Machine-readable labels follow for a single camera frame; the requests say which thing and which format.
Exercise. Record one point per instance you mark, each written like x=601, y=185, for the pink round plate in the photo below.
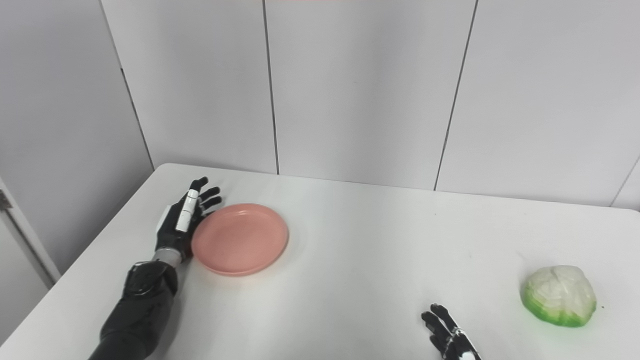
x=240, y=239

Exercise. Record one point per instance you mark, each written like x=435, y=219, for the green white cabbage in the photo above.
x=559, y=295

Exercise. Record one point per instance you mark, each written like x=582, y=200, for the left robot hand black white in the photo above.
x=181, y=220

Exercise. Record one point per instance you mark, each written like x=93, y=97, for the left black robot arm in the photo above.
x=140, y=310

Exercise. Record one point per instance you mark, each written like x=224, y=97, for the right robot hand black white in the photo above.
x=450, y=337

